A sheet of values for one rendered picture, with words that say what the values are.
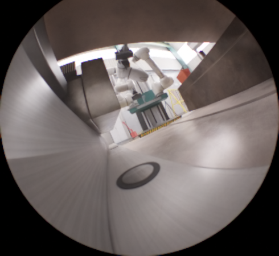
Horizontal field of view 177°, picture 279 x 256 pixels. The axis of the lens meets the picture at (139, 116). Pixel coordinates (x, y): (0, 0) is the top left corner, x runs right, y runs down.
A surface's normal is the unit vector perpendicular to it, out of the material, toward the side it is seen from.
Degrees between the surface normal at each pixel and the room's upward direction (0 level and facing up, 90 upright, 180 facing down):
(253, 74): 90
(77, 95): 90
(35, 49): 180
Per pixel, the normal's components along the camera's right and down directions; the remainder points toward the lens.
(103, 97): 0.33, -0.26
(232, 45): -0.91, 0.40
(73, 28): 0.40, 0.91
